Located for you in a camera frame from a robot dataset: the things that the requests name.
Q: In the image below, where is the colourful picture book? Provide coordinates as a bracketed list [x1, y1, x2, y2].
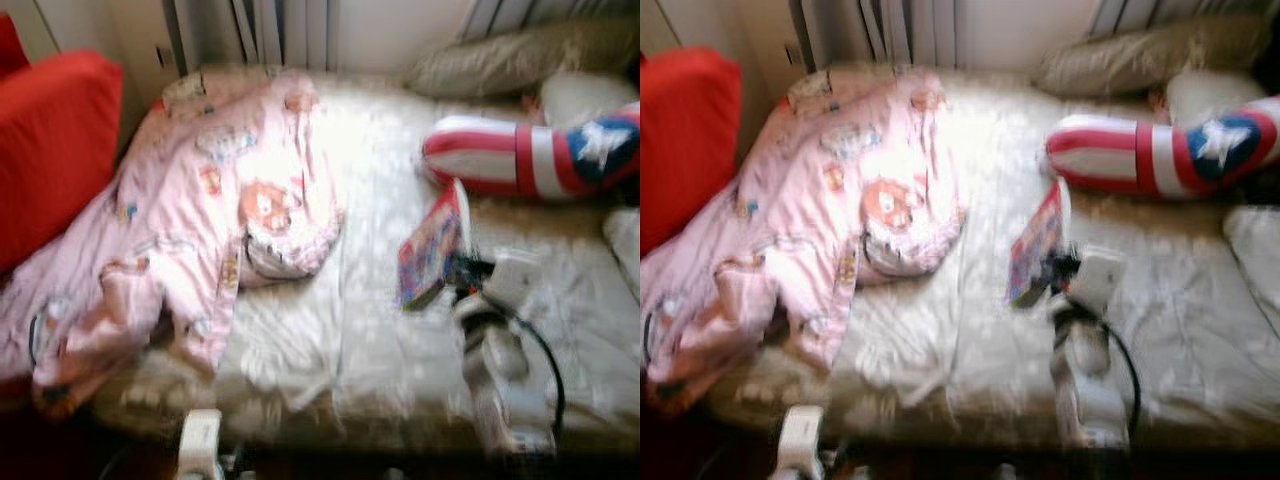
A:
[1007, 178, 1073, 309]
[397, 178, 473, 311]

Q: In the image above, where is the pink cartoon print blanket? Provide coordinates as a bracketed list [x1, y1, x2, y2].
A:
[0, 68, 346, 411]
[640, 68, 966, 411]

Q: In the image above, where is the beige floral bedspread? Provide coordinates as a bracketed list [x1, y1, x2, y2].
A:
[90, 65, 641, 456]
[700, 62, 1280, 451]

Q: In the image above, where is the red white blue star pillow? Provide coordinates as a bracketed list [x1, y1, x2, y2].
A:
[422, 102, 641, 201]
[1045, 95, 1280, 199]

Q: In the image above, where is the small cream pillow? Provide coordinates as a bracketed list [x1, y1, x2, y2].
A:
[1165, 68, 1266, 131]
[540, 70, 641, 131]

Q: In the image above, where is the tan pillow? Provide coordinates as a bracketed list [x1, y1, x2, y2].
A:
[405, 15, 641, 101]
[1035, 12, 1271, 99]

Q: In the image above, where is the red cushion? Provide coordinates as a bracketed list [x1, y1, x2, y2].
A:
[0, 50, 123, 273]
[0, 10, 31, 81]
[640, 45, 743, 256]

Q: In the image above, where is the grey curtain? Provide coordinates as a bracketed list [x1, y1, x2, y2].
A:
[790, 0, 961, 71]
[460, 0, 641, 41]
[165, 0, 336, 71]

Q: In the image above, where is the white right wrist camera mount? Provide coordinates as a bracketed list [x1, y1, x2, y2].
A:
[480, 250, 543, 311]
[1065, 248, 1129, 309]

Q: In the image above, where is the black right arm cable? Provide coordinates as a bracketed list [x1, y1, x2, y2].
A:
[490, 300, 567, 441]
[1095, 315, 1143, 441]

